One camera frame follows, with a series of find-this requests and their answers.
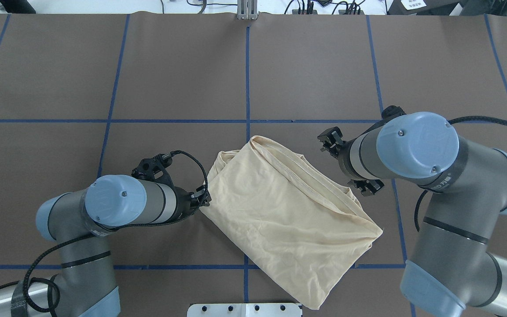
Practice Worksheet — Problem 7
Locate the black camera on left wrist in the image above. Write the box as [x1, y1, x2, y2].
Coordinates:
[131, 152, 174, 186]

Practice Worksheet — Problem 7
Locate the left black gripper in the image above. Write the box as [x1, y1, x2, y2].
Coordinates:
[172, 185, 212, 221]

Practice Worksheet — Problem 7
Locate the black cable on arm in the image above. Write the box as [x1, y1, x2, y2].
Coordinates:
[414, 115, 507, 232]
[22, 150, 210, 313]

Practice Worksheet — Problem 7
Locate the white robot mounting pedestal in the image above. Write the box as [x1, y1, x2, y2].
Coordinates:
[187, 302, 303, 317]

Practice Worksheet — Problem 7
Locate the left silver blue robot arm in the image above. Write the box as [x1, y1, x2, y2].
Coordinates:
[0, 175, 210, 317]

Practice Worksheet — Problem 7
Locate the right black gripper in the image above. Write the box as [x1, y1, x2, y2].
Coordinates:
[317, 127, 385, 197]

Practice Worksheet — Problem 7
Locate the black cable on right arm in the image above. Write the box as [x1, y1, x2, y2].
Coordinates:
[414, 115, 507, 232]

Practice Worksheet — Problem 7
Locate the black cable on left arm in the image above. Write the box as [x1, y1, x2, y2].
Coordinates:
[22, 150, 210, 313]

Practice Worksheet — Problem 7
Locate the cream long-sleeve graphic shirt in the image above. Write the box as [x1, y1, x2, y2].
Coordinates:
[202, 135, 383, 310]

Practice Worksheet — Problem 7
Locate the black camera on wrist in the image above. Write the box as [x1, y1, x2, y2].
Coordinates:
[131, 152, 174, 186]
[382, 105, 406, 122]

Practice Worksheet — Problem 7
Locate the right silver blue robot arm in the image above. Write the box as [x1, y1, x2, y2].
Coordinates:
[318, 107, 507, 317]

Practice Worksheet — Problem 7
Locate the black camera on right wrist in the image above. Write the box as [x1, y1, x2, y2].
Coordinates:
[382, 105, 406, 122]

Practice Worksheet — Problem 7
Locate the aluminium frame post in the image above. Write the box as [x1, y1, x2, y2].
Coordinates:
[237, 0, 259, 20]

